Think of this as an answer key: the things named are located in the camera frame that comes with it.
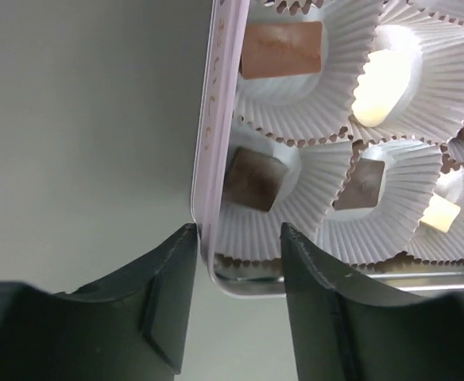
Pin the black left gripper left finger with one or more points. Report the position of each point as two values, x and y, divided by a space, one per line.
129 325

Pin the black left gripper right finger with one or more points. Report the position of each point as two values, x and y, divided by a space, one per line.
347 326

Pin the dark ridged chocolate square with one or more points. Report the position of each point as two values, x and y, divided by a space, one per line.
363 189

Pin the white chocolate block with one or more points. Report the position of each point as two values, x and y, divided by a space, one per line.
440 214

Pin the cream heart chocolate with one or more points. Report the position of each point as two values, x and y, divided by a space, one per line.
385 79

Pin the milk chocolate block top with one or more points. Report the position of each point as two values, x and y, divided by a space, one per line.
274 50

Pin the pink chocolate tin box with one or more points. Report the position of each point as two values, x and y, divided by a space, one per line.
306 121

